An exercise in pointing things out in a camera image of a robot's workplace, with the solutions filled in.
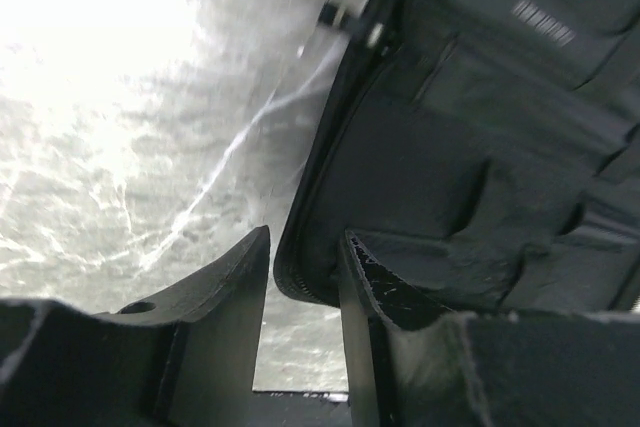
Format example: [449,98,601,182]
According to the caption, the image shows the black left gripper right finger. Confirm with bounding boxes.
[339,232,639,426]

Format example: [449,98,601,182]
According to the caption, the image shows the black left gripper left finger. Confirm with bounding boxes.
[1,227,270,426]

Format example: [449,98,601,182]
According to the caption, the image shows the black zipper tool case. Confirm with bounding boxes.
[273,0,639,311]

